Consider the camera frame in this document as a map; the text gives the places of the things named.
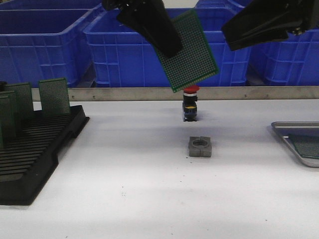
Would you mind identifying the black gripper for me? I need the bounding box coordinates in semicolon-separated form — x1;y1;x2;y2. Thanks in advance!
102;0;182;57
222;0;319;51

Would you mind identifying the green perforated circuit board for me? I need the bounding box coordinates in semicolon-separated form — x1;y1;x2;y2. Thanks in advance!
289;134;319;159
155;9;219;93
38;78;71;117

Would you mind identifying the silver metal tray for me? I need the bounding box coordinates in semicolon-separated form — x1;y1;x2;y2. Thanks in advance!
271;121;319;168

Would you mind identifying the left rear green circuit board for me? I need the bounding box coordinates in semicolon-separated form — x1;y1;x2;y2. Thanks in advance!
4;82;35;120

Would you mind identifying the left front green circuit board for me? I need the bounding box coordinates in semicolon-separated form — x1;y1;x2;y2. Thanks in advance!
0;96;14;148

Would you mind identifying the left middle green circuit board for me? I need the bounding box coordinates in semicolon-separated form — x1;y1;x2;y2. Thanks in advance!
0;91;21;139

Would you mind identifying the black slotted board rack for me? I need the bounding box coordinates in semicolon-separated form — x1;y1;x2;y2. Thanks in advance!
0;105;89;206

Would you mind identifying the rear right blue crate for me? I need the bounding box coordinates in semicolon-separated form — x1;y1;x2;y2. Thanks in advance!
195;0;252;11

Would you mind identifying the centre blue plastic crate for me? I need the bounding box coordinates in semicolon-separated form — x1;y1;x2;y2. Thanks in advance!
84;7;251;88

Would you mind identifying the blue plastic crate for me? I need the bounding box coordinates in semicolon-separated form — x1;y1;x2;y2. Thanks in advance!
248;23;319;86
84;7;251;88
0;9;94;87

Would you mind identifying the right blue plastic crate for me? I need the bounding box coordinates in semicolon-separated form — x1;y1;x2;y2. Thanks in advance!
248;23;319;86

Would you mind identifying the red emergency stop button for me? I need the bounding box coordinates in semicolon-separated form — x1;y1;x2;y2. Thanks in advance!
182;85;199;122

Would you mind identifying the left blue plastic crate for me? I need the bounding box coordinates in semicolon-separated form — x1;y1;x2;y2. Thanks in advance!
0;9;94;87

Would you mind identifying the grey metal clamp block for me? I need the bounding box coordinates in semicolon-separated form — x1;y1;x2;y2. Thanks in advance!
188;136;212;157

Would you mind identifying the rear left blue crate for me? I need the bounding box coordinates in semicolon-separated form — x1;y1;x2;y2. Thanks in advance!
0;0;105;11

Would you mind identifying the steel table edge rail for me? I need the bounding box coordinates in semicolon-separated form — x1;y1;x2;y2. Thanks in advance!
32;86;319;103

